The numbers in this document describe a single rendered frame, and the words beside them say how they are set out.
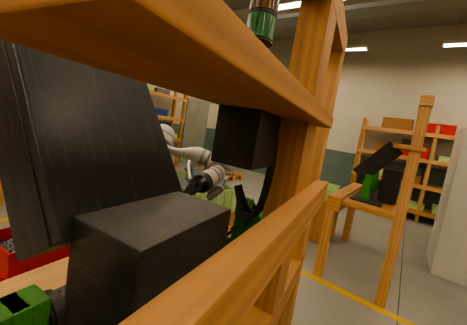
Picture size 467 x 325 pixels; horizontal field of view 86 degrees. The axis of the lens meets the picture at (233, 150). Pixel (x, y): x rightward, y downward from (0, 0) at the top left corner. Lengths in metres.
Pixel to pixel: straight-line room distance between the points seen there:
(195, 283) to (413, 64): 7.78
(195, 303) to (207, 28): 0.24
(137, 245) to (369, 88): 7.63
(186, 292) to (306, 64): 0.67
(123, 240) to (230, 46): 0.35
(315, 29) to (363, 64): 7.24
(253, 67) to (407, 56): 7.76
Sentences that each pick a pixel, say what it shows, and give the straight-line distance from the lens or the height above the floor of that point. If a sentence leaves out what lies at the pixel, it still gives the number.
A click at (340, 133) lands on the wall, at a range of 7.78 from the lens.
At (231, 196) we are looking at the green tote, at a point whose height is 0.90.
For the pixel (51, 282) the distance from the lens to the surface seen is 1.01.
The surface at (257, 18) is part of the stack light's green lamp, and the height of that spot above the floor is 1.63.
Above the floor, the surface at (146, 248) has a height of 1.24.
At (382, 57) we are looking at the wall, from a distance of 8.04.
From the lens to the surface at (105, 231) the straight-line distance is 0.49.
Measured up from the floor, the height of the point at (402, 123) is 2.15.
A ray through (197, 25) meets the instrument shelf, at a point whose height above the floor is 1.51.
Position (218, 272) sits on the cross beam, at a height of 1.28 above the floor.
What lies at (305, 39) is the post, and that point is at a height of 1.74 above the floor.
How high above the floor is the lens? 1.45
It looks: 5 degrees down
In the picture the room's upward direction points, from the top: 9 degrees clockwise
